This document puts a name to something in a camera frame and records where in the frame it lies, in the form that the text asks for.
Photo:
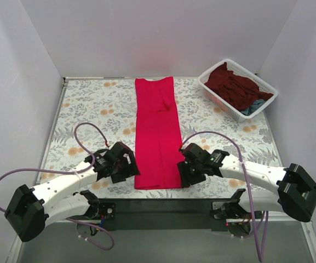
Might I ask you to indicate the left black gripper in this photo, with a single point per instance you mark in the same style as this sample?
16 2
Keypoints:
128 167

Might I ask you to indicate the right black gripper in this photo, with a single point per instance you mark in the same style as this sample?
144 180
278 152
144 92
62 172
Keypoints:
187 168

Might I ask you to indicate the bright red t shirt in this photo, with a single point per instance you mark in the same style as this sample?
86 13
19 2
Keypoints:
158 135

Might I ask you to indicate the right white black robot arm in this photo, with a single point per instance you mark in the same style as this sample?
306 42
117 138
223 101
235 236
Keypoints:
288 190

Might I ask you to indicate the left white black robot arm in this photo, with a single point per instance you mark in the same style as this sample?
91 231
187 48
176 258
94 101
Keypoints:
31 209

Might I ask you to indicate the floral patterned table mat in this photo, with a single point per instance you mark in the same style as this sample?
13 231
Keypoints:
95 111

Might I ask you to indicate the white plastic laundry basket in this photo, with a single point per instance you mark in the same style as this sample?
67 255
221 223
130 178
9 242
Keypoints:
240 71

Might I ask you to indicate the dark maroon t shirt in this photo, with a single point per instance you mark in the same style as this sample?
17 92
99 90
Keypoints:
240 92

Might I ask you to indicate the blue grey cloth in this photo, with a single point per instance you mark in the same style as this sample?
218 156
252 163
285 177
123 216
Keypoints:
252 108

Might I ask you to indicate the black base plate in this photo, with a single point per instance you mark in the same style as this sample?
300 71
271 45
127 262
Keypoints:
169 214

